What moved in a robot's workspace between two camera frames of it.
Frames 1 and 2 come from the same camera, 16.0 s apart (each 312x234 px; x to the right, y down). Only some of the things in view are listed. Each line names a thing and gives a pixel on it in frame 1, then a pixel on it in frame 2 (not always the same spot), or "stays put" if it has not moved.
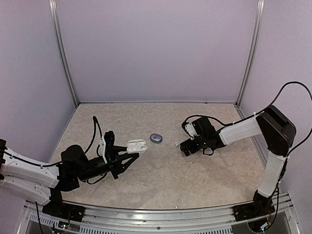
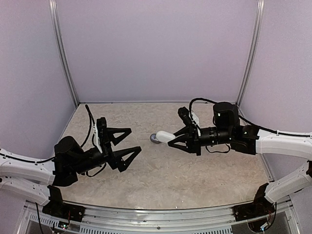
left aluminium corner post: (55, 19) stays put
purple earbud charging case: (156, 138) stays put
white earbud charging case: (136, 146) to (164, 136)
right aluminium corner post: (260, 6) stays put
